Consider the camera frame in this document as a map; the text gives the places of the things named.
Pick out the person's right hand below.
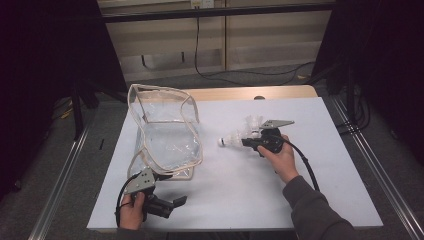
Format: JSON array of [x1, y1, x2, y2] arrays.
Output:
[[257, 134, 300, 185]]

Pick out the left hand-held gripper black cable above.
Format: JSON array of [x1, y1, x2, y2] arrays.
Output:
[[114, 173, 143, 228]]

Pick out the person's left hand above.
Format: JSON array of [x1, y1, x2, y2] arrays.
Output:
[[119, 192, 147, 231]]

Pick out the black wall cable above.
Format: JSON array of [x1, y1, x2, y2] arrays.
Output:
[[194, 6, 317, 87]]

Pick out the right hand-held gripper black cable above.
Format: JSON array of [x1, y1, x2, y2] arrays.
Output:
[[274, 134, 321, 193]]

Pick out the clear plastic bag beige trim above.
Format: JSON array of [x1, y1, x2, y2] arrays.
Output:
[[126, 83, 204, 182]]

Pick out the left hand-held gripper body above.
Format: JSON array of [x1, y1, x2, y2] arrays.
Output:
[[124, 167, 175, 221]]

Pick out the hand-held gripper black cable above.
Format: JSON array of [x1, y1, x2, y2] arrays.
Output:
[[274, 134, 321, 193], [114, 173, 143, 228]]

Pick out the black floor cables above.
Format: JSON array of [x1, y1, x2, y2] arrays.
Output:
[[334, 84, 372, 134]]

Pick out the black horizontal bar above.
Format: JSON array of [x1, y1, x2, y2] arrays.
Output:
[[101, 2, 336, 24]]

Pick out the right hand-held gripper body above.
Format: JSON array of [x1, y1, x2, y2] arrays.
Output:
[[256, 120, 296, 154]]

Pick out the black curtain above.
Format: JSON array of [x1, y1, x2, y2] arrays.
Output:
[[311, 0, 424, 164], [0, 0, 128, 201]]

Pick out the aluminium floor rail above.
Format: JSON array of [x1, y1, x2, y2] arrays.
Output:
[[329, 96, 424, 240], [28, 123, 93, 240]]

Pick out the black metal stand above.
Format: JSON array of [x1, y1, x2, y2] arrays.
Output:
[[71, 83, 101, 141], [326, 63, 358, 116]]

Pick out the white power socket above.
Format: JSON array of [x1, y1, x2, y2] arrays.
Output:
[[190, 0, 215, 9]]

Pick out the white table sheet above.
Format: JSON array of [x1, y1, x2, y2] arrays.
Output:
[[86, 96, 384, 233]]

